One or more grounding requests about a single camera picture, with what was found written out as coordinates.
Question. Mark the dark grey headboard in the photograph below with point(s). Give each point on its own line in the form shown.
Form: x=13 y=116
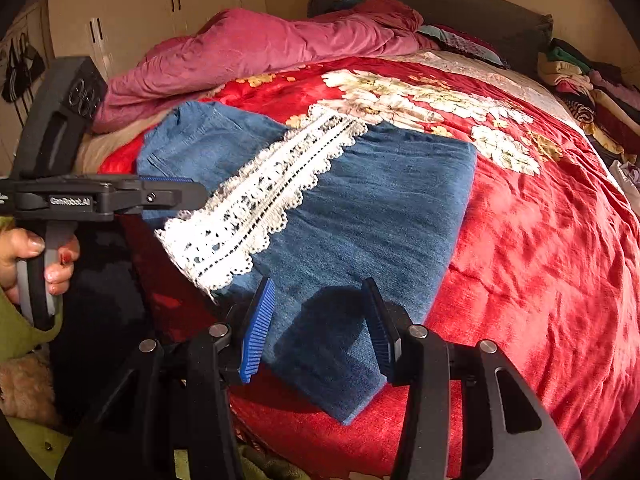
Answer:
x=475 y=10

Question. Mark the pink quilt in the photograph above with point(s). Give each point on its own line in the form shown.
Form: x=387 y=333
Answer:
x=260 y=45

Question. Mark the pile of folded clothes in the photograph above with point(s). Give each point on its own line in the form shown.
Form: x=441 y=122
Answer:
x=600 y=95

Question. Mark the person's left hand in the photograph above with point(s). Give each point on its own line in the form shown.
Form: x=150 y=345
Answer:
x=20 y=245

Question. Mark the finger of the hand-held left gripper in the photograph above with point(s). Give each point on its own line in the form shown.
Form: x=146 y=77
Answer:
x=165 y=179
x=170 y=197

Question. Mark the blue pants with lace trim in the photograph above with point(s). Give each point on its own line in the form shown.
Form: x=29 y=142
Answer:
x=380 y=220

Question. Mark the floral pillow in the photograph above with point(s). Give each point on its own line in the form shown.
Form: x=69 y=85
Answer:
x=465 y=42

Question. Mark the teal cloth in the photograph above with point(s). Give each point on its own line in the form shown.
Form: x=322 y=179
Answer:
x=350 y=4

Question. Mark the red floral blanket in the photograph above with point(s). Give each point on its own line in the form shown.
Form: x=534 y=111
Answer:
x=540 y=260

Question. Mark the cream bed sheet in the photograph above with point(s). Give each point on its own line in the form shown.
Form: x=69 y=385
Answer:
x=107 y=147

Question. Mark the black hanging garments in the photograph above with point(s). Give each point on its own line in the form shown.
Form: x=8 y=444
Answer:
x=20 y=75

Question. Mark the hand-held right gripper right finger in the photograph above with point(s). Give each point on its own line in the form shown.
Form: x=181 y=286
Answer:
x=382 y=335

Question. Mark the white bag of clothes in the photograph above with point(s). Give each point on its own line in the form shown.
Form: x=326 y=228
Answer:
x=627 y=180

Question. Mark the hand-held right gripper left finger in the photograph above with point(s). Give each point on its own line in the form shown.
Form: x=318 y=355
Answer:
x=257 y=330

